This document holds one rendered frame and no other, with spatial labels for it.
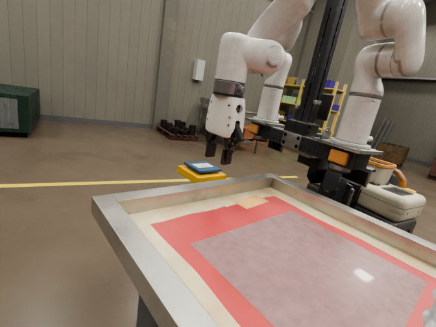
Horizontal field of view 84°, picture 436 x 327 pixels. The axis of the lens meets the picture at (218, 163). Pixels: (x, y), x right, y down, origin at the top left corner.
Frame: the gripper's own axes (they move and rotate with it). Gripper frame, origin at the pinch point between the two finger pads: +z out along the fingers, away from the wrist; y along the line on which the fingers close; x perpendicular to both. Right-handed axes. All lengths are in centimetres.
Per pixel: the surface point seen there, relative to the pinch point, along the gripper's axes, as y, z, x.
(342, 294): -37.7, 12.0, 3.3
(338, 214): -24.4, 10.9, -24.6
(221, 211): -8.5, 11.9, 3.7
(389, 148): 159, 70, -834
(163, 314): -28.0, 9.2, 29.9
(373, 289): -40.2, 12.1, -3.4
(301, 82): 376, -77, -624
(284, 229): -20.9, 12.0, -5.0
